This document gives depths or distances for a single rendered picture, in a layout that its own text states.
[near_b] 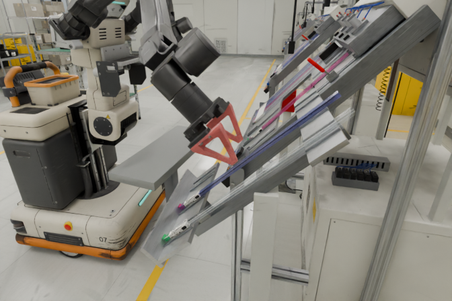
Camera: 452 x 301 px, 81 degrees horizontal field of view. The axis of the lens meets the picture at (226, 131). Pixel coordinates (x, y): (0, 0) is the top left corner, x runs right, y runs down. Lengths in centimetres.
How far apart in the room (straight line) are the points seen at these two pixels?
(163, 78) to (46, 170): 116
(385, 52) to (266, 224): 54
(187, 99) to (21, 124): 113
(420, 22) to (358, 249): 74
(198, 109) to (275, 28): 920
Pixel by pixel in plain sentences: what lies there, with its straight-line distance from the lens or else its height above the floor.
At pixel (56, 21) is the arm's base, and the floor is 121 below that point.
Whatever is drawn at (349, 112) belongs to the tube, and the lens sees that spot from 49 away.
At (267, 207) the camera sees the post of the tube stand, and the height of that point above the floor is 79.
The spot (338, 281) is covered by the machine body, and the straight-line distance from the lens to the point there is 124.
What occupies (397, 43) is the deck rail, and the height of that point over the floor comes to 116.
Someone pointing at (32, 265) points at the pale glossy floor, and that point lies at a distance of 189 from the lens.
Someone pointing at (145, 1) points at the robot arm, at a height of 125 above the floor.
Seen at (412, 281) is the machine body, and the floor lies 37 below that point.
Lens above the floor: 121
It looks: 23 degrees down
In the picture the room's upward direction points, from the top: straight up
